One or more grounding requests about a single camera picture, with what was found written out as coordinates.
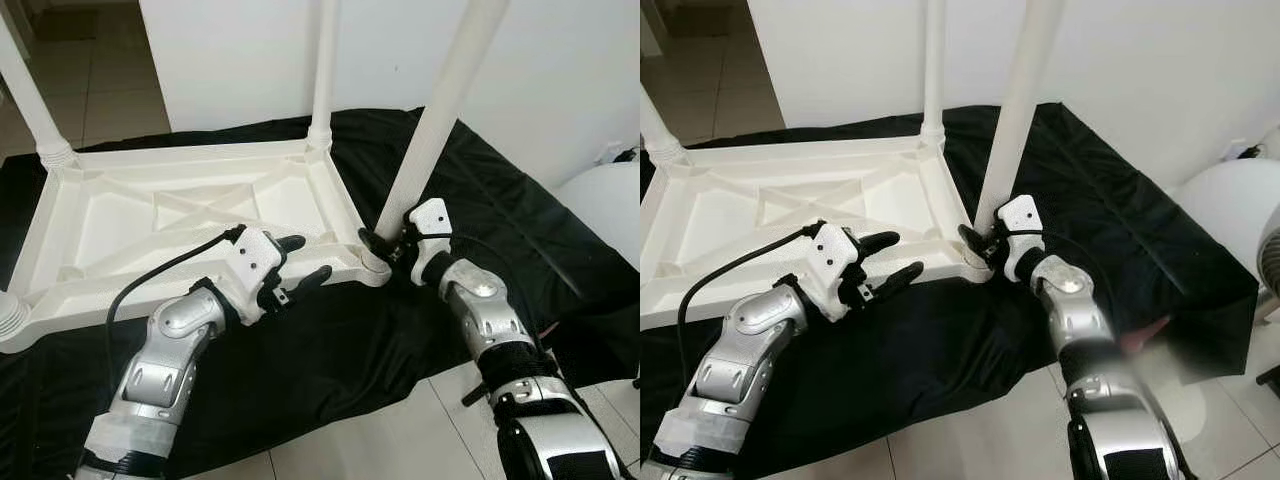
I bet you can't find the black cloth table cover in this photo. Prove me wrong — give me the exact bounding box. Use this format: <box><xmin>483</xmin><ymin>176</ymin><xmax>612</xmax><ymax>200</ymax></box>
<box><xmin>0</xmin><ymin>105</ymin><xmax>641</xmax><ymax>480</ymax></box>
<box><xmin>640</xmin><ymin>100</ymin><xmax>1261</xmax><ymax>480</ymax></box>

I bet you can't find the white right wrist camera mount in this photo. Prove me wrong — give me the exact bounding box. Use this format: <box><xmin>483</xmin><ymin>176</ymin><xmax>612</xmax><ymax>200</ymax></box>
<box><xmin>403</xmin><ymin>198</ymin><xmax>453</xmax><ymax>286</ymax></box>
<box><xmin>995</xmin><ymin>195</ymin><xmax>1046</xmax><ymax>281</ymax></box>

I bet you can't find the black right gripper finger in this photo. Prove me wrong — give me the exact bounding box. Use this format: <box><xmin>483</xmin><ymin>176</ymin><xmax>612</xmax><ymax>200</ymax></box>
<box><xmin>357</xmin><ymin>228</ymin><xmax>394</xmax><ymax>264</ymax></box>
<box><xmin>956</xmin><ymin>223</ymin><xmax>992</xmax><ymax>261</ymax></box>

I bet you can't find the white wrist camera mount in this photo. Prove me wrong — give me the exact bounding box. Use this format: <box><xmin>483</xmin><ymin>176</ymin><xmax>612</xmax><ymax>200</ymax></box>
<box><xmin>222</xmin><ymin>228</ymin><xmax>286</xmax><ymax>323</ymax></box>
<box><xmin>800</xmin><ymin>222</ymin><xmax>863</xmax><ymax>321</ymax></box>
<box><xmin>403</xmin><ymin>198</ymin><xmax>453</xmax><ymax>286</ymax></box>
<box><xmin>995</xmin><ymin>195</ymin><xmax>1046</xmax><ymax>281</ymax></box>

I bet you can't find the white floor fan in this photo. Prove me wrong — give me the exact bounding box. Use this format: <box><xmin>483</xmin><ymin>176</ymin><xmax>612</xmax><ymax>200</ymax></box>
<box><xmin>555</xmin><ymin>160</ymin><xmax>641</xmax><ymax>266</ymax></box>
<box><xmin>1170</xmin><ymin>158</ymin><xmax>1280</xmax><ymax>326</ymax></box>

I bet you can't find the white plastic children table top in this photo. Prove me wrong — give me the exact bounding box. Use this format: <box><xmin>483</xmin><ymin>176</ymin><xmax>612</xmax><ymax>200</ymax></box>
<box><xmin>0</xmin><ymin>135</ymin><xmax>393</xmax><ymax>356</ymax></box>
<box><xmin>640</xmin><ymin>133</ymin><xmax>996</xmax><ymax>331</ymax></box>

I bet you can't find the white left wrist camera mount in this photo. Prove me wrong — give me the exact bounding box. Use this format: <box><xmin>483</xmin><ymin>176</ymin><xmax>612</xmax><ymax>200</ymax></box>
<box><xmin>800</xmin><ymin>222</ymin><xmax>863</xmax><ymax>321</ymax></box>
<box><xmin>222</xmin><ymin>228</ymin><xmax>286</xmax><ymax>323</ymax></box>

